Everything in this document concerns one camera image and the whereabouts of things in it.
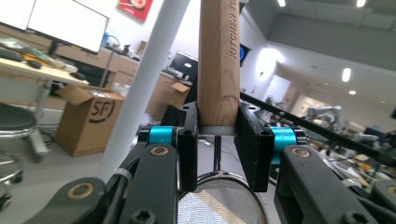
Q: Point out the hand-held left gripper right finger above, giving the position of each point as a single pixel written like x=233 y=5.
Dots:
x=253 y=149

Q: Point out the black round stool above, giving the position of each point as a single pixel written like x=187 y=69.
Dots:
x=15 y=121

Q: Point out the large cardboard box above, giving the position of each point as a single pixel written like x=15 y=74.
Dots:
x=87 y=124

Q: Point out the light wooden desk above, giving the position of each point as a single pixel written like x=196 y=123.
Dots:
x=37 y=73

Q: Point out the red poster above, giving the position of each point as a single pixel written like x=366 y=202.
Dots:
x=135 y=8

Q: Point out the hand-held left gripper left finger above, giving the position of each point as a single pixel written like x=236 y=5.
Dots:
x=188 y=149

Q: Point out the white board screen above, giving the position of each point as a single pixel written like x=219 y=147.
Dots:
x=68 y=21

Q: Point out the white hook stand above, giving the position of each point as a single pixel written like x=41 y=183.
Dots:
x=140 y=93

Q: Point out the small open cardboard box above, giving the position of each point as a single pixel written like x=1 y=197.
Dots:
x=169 y=93

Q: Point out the dark monitor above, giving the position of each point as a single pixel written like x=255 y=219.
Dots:
x=185 y=67

